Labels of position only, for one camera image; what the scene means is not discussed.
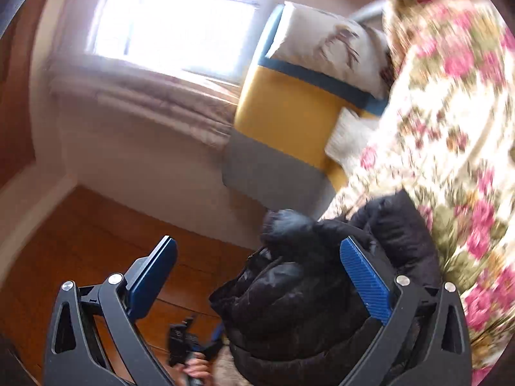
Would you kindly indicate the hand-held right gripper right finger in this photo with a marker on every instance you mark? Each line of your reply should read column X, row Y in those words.
column 366, row 285

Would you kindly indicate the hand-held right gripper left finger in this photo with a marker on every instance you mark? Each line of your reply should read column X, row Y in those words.
column 153, row 279

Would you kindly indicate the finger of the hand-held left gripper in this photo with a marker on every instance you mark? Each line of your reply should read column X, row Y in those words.
column 215, row 337

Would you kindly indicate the black puffer jacket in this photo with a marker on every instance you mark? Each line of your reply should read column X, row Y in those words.
column 305, row 301

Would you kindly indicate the person's left hand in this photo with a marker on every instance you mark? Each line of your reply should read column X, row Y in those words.
column 197, row 368

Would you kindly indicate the white knitted pillow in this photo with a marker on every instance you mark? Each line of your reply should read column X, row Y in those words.
column 350, row 136

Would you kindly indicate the floral bedspread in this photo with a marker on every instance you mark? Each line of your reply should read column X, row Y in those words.
column 442, row 128

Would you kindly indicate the beige patterned curtain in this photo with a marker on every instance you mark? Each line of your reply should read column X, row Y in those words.
column 161, row 100

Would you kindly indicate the grey yellow blue headboard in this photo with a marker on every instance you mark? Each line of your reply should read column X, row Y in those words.
column 281, row 120

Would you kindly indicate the white printed pillow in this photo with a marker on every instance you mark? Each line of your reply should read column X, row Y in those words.
column 322, row 44

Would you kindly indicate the bright window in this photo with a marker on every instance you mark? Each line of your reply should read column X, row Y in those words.
column 169, row 12

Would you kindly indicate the grey bed frame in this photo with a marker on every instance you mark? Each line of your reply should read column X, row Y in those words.
column 368, row 10

